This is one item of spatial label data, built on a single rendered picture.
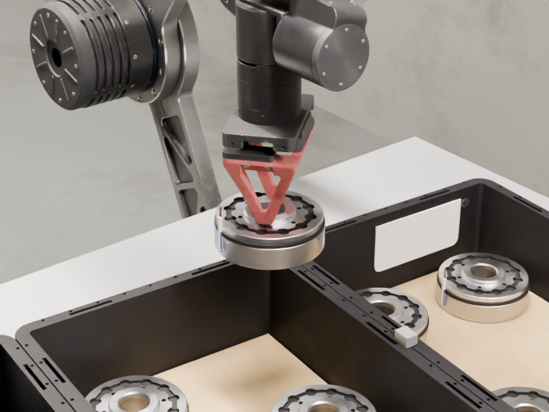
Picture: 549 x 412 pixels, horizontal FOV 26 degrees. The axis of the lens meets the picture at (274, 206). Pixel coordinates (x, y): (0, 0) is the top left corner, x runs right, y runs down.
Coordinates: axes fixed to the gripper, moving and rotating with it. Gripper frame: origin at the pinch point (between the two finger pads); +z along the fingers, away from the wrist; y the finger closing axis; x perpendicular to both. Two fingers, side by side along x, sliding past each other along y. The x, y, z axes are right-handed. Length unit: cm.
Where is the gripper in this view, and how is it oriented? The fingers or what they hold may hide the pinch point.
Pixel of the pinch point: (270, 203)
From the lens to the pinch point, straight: 110.7
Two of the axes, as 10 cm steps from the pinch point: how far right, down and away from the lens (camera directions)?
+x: -9.8, -0.9, 1.8
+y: 2.0, -4.5, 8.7
